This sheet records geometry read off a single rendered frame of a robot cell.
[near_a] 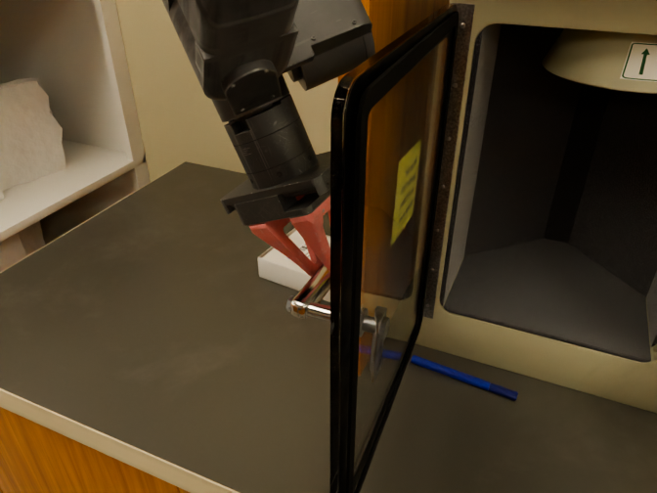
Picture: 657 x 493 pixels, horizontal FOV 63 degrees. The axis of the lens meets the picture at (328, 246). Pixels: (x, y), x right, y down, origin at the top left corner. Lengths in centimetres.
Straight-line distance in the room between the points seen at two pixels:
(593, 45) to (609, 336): 35
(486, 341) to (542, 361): 7
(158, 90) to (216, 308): 68
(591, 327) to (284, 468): 42
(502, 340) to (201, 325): 43
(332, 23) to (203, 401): 49
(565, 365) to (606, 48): 38
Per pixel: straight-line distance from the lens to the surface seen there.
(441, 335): 76
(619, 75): 61
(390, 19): 58
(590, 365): 75
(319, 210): 41
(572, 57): 63
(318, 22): 40
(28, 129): 141
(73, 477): 97
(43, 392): 80
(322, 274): 45
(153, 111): 142
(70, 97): 159
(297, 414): 69
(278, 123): 41
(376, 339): 40
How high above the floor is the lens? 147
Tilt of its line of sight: 32 degrees down
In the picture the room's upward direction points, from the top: straight up
